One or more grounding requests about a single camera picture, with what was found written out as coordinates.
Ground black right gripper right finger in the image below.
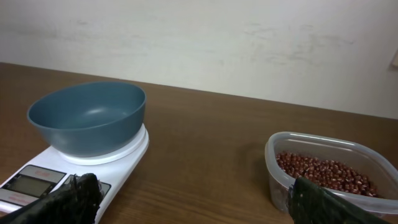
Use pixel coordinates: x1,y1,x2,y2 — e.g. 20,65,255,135
286,177,389,224

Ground clear plastic container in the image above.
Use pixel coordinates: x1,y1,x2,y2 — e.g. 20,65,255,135
264,132,397,217

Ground blue plastic bowl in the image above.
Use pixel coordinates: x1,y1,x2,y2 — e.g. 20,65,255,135
27,82,147,157

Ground red adzuki beans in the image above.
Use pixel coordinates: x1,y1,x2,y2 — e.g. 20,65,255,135
275,152,380,198

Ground white digital kitchen scale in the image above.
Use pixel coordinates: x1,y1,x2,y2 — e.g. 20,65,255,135
1,125,149,224

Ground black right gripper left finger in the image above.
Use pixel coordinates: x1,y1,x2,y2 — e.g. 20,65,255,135
1,173,103,224

